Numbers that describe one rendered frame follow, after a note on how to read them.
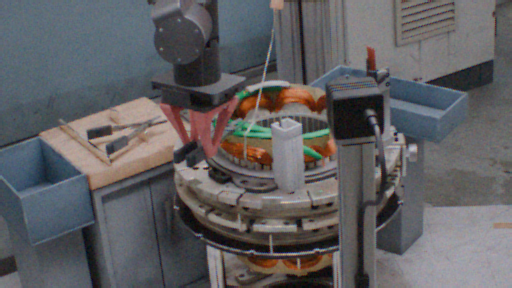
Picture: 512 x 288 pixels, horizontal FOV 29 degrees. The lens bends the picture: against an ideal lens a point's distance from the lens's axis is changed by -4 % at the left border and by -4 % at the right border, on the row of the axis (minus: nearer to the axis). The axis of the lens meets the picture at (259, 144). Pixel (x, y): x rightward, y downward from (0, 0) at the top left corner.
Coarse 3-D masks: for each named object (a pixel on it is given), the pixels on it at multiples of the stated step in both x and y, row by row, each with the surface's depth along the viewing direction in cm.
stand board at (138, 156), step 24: (96, 120) 161; (144, 120) 160; (168, 120) 159; (72, 144) 154; (96, 144) 154; (144, 144) 152; (168, 144) 152; (96, 168) 147; (120, 168) 147; (144, 168) 150
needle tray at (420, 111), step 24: (336, 72) 174; (360, 72) 172; (408, 96) 168; (432, 96) 165; (456, 96) 162; (408, 120) 157; (432, 120) 155; (456, 120) 160; (408, 144) 164; (408, 168) 166; (408, 192) 168; (408, 216) 170; (384, 240) 172; (408, 240) 173
